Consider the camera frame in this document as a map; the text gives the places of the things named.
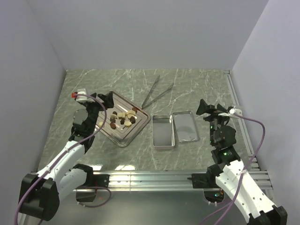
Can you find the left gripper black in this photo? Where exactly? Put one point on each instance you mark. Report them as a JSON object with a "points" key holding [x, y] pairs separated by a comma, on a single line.
{"points": [[107, 99]]}

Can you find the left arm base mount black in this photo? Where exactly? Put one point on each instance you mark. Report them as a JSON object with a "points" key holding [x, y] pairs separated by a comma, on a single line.
{"points": [[98, 181]]}

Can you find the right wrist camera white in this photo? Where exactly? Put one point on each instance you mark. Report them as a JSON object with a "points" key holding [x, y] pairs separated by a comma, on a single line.
{"points": [[233, 112]]}

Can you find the metal tin lid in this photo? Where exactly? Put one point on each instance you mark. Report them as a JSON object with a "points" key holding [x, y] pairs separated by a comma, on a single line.
{"points": [[185, 127]]}

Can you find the steel serving tray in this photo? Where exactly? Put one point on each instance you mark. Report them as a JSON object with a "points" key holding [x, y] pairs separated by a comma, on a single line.
{"points": [[123, 135]]}

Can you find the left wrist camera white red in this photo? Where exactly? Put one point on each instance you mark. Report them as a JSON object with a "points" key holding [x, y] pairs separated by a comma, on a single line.
{"points": [[81, 96]]}

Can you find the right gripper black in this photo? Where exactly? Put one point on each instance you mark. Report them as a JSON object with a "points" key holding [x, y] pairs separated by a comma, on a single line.
{"points": [[204, 108]]}

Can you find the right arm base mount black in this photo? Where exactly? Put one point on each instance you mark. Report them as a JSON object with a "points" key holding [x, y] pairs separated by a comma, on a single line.
{"points": [[212, 193]]}

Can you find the steel tongs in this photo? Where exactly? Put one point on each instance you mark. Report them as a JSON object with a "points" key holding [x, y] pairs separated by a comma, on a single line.
{"points": [[153, 94]]}

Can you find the white round chocolate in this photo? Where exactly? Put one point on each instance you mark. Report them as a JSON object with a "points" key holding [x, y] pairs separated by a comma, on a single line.
{"points": [[127, 123]]}

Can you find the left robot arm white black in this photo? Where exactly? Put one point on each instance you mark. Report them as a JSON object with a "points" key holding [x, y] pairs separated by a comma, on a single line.
{"points": [[41, 193]]}

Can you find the aluminium front rail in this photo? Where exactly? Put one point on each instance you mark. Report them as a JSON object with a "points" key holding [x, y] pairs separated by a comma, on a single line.
{"points": [[164, 180]]}

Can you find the brown oval chocolate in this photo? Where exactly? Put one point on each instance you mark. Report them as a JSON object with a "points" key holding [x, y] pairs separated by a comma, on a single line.
{"points": [[113, 126]]}

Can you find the white square chocolate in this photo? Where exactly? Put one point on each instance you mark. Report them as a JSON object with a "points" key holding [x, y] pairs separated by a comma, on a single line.
{"points": [[121, 115]]}

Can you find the open metal tin box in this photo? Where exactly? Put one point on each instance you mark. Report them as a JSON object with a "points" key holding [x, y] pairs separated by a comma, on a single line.
{"points": [[163, 137]]}

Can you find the dark chocolate on tray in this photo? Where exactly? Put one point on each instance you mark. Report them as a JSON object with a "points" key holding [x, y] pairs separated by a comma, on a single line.
{"points": [[132, 119]]}

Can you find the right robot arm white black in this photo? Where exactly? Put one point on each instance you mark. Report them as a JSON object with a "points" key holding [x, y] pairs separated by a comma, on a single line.
{"points": [[255, 206]]}

